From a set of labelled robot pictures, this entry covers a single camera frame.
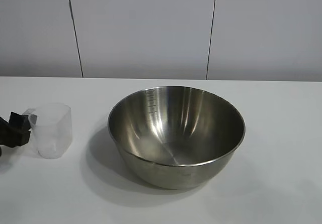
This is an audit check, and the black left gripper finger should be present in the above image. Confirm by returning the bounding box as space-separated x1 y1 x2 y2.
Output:
0 117 32 148
9 111 33 132

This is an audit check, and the clear plastic measuring cup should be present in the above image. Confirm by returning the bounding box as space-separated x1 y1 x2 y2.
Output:
23 104 73 160

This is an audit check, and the stainless steel mixing bowl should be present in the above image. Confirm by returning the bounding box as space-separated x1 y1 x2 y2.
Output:
107 85 247 190

